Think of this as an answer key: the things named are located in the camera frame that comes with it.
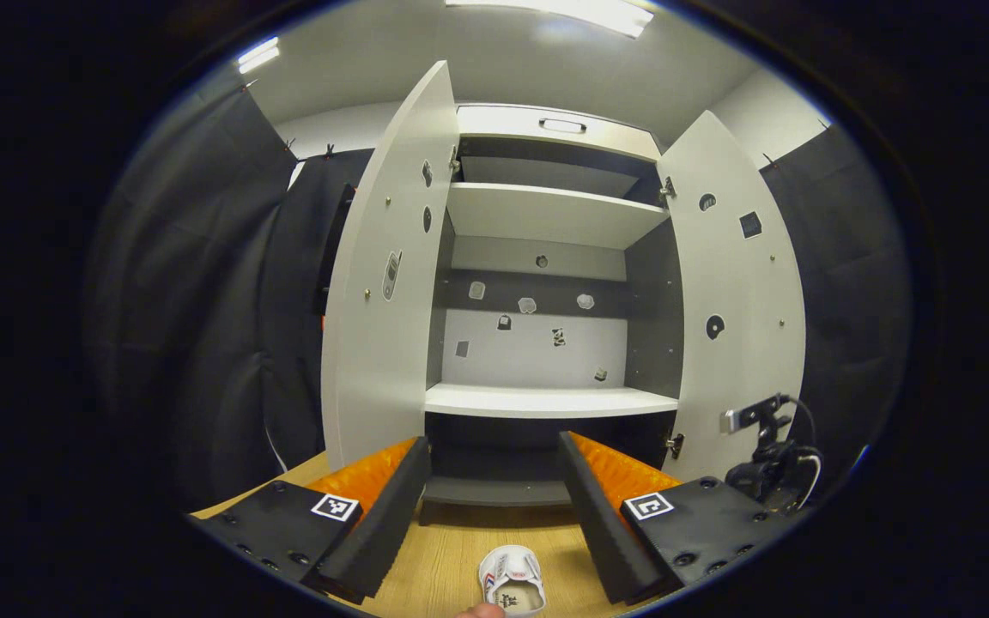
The white shoe cabinet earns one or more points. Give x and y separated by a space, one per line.
546 215

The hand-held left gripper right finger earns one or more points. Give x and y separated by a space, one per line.
597 524

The white shoe cabinet door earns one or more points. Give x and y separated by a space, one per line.
374 369
743 283

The white striped shoe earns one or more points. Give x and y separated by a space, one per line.
516 571

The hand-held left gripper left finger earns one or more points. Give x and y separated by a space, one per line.
391 524

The black backdrop cloth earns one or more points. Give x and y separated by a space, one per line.
846 283
203 300

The ceiling light strip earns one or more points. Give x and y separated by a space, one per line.
258 54

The white cabinet drawer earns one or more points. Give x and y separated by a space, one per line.
503 123

